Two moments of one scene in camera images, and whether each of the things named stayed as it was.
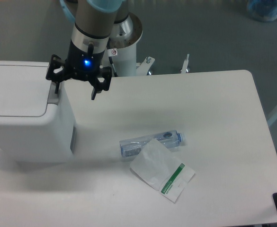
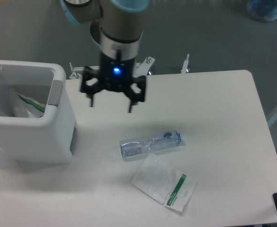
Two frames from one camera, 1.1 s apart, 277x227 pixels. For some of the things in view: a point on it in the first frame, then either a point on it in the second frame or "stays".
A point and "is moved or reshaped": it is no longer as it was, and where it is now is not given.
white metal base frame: x=142 y=68 stays
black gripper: x=86 y=66 to x=116 y=74
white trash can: x=25 y=115 is moved or reshaped
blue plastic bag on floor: x=268 y=10 stays
